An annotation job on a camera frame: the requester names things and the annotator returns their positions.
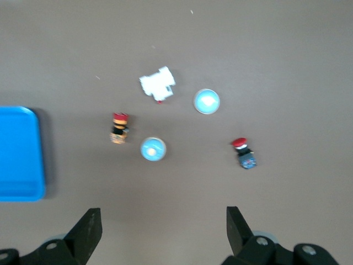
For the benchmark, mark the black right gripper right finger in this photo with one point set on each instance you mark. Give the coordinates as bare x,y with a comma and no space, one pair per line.
248,248

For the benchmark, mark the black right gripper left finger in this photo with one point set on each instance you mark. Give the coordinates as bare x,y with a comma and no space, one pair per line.
77,243

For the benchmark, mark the white circuit breaker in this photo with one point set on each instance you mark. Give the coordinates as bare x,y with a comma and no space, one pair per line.
157,82

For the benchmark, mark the red mushroom push button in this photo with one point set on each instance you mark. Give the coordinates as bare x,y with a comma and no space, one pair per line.
246,157

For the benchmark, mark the blue plastic tray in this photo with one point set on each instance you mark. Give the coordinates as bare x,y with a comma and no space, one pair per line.
19,154

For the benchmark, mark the blue dome call bell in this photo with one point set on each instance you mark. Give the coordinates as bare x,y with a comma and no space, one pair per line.
207,101
153,149

